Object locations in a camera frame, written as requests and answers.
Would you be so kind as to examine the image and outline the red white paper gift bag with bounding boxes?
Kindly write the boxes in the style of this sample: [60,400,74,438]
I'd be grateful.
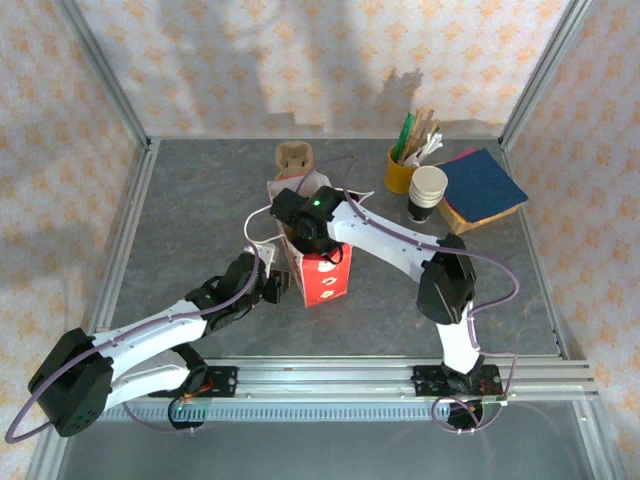
[243,169,376,309]

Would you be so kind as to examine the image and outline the blue paper napkin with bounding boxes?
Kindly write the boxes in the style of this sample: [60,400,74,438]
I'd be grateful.
[442,148,530,224]

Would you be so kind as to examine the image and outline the yellow holder cup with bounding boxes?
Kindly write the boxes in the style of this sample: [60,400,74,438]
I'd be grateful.
[383,144,420,194]

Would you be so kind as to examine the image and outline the stack of paper cups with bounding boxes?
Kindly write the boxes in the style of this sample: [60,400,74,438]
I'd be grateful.
[407,165,449,225]

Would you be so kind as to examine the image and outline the green straw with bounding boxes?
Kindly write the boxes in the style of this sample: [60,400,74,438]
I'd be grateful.
[394,113,419,164]

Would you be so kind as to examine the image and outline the white wrapped sticks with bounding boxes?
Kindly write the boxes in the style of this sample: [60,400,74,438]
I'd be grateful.
[403,129,445,169]

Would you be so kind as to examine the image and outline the brown paper napkin stack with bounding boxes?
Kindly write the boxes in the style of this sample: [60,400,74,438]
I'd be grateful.
[437,199,520,236]

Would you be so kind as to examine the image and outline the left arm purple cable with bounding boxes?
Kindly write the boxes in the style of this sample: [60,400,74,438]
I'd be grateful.
[5,244,261,446]

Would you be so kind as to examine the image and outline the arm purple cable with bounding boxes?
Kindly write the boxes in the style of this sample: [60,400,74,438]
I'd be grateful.
[294,155,521,435]
[5,244,261,446]

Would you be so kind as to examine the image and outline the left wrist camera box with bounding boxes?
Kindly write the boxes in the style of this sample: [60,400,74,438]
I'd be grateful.
[242,240,279,272]

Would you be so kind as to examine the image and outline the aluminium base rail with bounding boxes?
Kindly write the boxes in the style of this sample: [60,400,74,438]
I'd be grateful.
[99,355,599,401]

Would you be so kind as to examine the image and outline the grey slotted cable duct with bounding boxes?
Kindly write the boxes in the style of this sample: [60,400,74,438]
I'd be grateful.
[107,402,501,422]

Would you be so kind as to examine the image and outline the aluminium table side rail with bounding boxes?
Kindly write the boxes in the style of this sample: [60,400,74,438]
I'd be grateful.
[499,142,586,361]
[87,139,161,341]

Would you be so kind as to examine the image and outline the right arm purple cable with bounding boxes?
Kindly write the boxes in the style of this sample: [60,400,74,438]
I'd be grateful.
[294,155,521,435]

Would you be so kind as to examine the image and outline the aluminium frame post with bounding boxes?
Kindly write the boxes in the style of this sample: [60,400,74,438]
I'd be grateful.
[52,0,154,151]
[499,0,596,151]

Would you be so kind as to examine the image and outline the aluminium lower frame leg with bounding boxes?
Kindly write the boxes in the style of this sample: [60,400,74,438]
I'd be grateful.
[572,399,619,480]
[24,434,76,480]

